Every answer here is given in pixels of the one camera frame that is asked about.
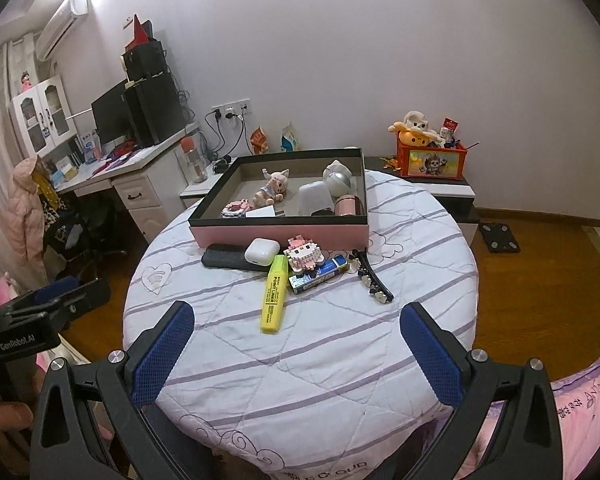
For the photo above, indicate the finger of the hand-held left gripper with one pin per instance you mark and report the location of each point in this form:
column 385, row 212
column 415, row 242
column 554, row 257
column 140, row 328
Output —
column 55, row 290
column 80, row 300

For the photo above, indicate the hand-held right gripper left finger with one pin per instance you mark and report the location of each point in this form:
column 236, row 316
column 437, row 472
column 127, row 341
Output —
column 162, row 355

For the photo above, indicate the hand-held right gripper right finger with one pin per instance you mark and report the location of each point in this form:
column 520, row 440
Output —
column 430, row 355

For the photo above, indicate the black beaded hair clip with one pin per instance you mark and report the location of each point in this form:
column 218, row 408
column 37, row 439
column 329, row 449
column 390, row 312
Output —
column 375, row 282

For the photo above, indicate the black remote control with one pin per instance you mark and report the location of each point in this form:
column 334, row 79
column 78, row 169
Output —
column 225, row 257

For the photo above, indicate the yellow highlighter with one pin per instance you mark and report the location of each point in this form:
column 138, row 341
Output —
column 273, row 305

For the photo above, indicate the blue white small box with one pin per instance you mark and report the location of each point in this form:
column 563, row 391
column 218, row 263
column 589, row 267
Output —
column 312, row 280

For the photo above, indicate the white earbuds case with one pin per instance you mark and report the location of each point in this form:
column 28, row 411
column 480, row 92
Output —
column 312, row 197
column 262, row 251

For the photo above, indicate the pink white block cat figure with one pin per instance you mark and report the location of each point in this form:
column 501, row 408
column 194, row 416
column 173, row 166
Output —
column 305, row 255

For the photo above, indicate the pink block toy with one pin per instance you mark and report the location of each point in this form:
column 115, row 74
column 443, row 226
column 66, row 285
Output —
column 236, row 209

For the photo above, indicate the pink box with black rim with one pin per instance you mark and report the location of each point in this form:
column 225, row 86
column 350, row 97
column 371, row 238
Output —
column 280, row 235

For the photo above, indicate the pink cylinder case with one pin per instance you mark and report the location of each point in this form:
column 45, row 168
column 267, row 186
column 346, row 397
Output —
column 349, row 205

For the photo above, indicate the pig doll figurine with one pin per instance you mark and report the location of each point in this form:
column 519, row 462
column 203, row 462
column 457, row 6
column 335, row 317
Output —
column 272, row 187

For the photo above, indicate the person's left hand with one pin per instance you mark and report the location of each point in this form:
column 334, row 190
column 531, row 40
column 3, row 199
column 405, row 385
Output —
column 7, row 417

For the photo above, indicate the black office chair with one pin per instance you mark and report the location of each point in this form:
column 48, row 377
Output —
column 85, row 230

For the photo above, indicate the pink down jacket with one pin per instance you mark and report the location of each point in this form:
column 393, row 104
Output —
column 25, row 220

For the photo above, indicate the yellow patterned scarf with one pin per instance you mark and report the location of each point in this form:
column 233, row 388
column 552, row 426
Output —
column 47, row 192

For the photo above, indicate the white striped tablecloth table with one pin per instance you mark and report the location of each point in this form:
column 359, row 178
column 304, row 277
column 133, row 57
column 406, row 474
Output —
column 330, row 360

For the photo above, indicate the blue yellow box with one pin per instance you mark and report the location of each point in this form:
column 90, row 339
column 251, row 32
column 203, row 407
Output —
column 66, row 170

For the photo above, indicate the white desk with drawers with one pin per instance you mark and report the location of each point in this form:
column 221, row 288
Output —
column 140, row 195

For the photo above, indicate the black bathroom scale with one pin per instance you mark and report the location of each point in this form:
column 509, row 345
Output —
column 501, row 237

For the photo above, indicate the white curtain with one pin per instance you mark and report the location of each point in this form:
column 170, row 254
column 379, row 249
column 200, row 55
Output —
column 0, row 160

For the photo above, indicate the blue white packets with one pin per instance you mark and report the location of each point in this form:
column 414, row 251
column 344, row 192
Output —
column 88, row 147

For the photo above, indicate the red blue object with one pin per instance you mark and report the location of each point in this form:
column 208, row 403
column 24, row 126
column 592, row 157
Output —
column 121, row 150

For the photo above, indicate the pink printed bedsheet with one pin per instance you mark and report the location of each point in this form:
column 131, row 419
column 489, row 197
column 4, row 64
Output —
column 587, row 405

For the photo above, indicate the orange lid water bottle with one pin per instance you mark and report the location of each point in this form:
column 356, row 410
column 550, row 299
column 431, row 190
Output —
column 195, row 165

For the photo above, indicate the white glass door cabinet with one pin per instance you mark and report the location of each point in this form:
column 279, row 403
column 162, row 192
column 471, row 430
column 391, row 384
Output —
column 39, row 110

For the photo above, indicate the black monitor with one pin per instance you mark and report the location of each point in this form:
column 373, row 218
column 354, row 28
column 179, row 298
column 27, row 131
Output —
column 110, row 115

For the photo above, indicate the red toy storage box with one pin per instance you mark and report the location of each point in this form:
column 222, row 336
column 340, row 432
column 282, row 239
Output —
column 430, row 162

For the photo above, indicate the orange toy figure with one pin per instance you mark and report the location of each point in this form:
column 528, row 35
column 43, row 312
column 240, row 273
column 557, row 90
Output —
column 390, row 163

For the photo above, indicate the black gadget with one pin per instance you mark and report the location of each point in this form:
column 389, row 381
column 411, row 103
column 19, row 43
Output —
column 222, row 164

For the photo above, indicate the black computer tower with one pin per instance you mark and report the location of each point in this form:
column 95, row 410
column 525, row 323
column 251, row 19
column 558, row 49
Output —
column 155, row 110

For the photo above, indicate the small pink doll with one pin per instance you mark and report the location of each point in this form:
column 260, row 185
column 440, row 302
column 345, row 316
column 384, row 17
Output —
column 26, row 82

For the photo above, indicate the yellow plush toy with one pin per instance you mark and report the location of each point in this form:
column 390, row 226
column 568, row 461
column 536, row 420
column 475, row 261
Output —
column 415, row 137

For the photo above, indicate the red white small packet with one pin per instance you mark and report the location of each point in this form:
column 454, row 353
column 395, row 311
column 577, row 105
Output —
column 448, row 127

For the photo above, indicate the white plush toy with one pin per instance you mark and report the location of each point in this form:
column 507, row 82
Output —
column 417, row 121

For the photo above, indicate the orange snack bag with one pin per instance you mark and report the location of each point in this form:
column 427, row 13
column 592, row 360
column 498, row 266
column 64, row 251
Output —
column 260, row 141

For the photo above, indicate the white plugged charger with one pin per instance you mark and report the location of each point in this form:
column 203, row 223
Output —
column 235, row 119

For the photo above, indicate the black speaker box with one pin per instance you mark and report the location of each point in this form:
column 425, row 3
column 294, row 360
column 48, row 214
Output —
column 145, row 60

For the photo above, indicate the blue white snack bag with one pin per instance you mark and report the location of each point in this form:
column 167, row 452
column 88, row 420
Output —
column 289, row 139

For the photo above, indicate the white air conditioner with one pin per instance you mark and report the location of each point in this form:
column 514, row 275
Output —
column 62, row 22

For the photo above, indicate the red paper bag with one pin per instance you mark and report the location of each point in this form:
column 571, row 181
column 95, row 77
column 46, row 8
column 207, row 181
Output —
column 140, row 35

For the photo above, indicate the white wall power outlet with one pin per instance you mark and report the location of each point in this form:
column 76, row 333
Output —
column 230, row 108

